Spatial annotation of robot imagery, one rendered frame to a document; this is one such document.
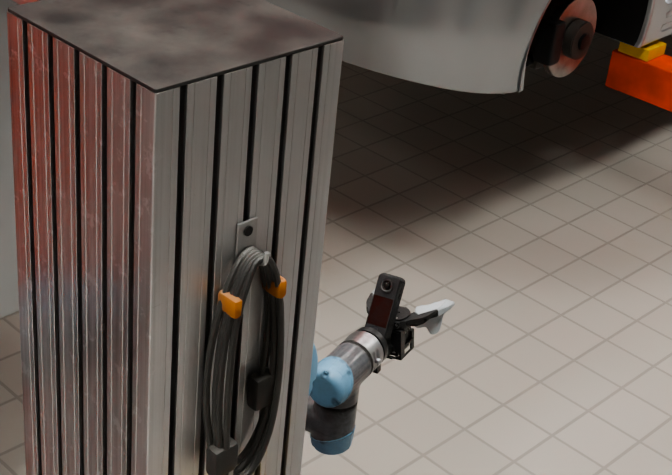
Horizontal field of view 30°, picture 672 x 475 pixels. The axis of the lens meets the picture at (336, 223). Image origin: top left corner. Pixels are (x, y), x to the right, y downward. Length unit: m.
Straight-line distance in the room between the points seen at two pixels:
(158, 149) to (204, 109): 0.06
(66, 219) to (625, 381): 3.28
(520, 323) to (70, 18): 3.46
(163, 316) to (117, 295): 0.06
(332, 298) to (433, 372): 0.54
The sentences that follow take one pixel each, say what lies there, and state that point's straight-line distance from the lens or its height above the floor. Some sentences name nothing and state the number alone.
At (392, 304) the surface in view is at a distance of 2.24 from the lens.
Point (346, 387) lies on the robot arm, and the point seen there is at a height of 1.23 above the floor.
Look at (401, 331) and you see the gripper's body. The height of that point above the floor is 1.23.
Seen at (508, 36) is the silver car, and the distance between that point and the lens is 4.42.
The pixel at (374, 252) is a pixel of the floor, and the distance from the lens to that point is 4.90.
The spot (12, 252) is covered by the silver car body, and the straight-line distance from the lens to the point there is 3.04.
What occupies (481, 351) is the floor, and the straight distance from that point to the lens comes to 4.43.
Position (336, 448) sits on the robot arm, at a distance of 2.22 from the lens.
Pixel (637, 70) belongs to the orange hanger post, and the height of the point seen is 0.64.
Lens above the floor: 2.50
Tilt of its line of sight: 30 degrees down
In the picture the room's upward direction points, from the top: 6 degrees clockwise
